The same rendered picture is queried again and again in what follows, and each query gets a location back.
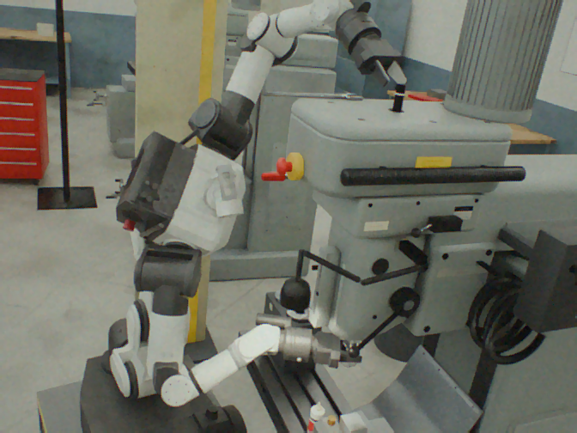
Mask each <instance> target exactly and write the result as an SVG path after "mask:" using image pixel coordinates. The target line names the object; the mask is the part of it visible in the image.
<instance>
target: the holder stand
mask: <svg viewBox="0 0 577 433"><path fill-rule="evenodd" d="M279 297H280V290H279V291H273V292H266V296H265V303H264V314H274V315H280V316H287V317H292V318H291V325H290V326H294V327H300V328H306V329H312V334H313V336H314V335H315V334H316V333H317V331H319V332H321V331H322V326H321V327H316V328H315V327H314V326H313V324H312V323H311V321H310V320H309V314H310V310H311V309H312V308H311V307H310V306H309V308H307V309H305V310H302V311H293V310H289V309H286V308H284V307H283V306H282V305H281V304H280V303H279ZM272 356H273V357H274V359H275V360H276V363H277V365H278V366H279V368H280V370H281V371H282V373H283V374H289V373H294V372H299V371H304V370H309V369H315V367H316V363H314V362H313V361H314V359H312V357H310V358H308V362H307V363H304V362H298V361H292V360H286V359H282V357H281V354H276V355H272Z"/></svg>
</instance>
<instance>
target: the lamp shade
mask: <svg viewBox="0 0 577 433"><path fill-rule="evenodd" d="M311 295H312V293H311V289H310V285H309V282H308V281H306V280H305V279H303V278H302V277H301V280H296V279H295V277H291V278H288V279H286V280H285V282H284V284H283V286H282V288H281V290H280V297H279V303H280V304H281V305H282V306H283V307H284V308H286V309H289V310H293V311H302V310H305V309H307V308H309V306H310V301H311Z"/></svg>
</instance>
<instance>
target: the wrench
mask: <svg viewBox="0 0 577 433"><path fill-rule="evenodd" d="M261 94H262V95H263V96H282V97H307V98H331V99H346V100H352V101H363V97H360V96H357V94H340V95H336V94H315V93H292V92H270V91H261Z"/></svg>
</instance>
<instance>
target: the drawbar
mask: <svg viewBox="0 0 577 433"><path fill-rule="evenodd" d="M406 86H407V84H404V83H398V84H397V88H396V93H398V94H402V95H396V94H395V98H394V102H393V108H392V111H393V112H396V113H401V112H402V108H403V103H404V94H405V90H406Z"/></svg>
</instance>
